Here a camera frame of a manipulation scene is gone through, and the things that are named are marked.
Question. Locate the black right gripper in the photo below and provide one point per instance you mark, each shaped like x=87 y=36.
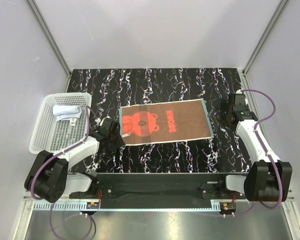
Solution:
x=227 y=125

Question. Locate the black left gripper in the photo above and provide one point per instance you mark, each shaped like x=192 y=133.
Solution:
x=119 y=142

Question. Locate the brown towel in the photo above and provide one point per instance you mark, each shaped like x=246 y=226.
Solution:
x=165 y=122

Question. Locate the white terry towel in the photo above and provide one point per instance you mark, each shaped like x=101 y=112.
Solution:
x=69 y=113

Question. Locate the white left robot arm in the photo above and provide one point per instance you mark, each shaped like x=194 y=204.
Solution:
x=49 y=177

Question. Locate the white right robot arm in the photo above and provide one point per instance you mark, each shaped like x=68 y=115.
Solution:
x=268 y=179

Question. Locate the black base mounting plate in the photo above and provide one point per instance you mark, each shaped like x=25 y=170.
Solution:
x=150 y=191

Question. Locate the white plastic basket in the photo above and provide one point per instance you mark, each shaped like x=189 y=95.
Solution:
x=52 y=135

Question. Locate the white slotted cable duct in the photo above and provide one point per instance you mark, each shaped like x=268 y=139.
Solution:
x=62 y=206

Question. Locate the right aluminium corner post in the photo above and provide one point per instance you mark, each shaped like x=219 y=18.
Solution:
x=265 y=35

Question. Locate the aluminium corner post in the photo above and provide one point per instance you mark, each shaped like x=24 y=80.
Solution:
x=265 y=35
x=48 y=35

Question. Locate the left aluminium corner post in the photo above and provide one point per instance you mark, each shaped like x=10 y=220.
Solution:
x=48 y=35

